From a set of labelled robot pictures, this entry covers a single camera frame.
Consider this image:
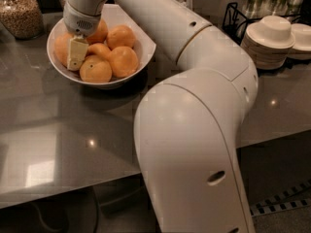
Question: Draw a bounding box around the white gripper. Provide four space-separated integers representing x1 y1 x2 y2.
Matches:
63 0 101 71

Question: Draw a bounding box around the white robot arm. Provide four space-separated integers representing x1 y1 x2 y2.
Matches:
64 0 258 233

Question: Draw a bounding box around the small middle orange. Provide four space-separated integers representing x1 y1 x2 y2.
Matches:
87 43 111 60

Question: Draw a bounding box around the white ceramic bowl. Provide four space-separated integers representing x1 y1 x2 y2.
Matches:
47 4 156 89

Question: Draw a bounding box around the left glass cereal jar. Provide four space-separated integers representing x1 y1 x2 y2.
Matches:
0 0 44 40

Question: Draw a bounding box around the glass cups group left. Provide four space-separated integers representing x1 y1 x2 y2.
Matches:
242 0 267 18

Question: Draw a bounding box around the stack of paper plates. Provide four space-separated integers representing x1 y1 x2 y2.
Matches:
240 22 293 71

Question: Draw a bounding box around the stack of paper bowls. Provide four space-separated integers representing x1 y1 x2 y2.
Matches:
246 16 295 49

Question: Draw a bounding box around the glass cup right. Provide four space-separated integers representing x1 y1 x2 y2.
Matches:
269 0 303 16

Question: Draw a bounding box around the checkered floor tape strip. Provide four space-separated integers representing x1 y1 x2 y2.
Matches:
250 180 311 216

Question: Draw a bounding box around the black wire rack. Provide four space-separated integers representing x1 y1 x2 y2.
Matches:
221 2 305 47

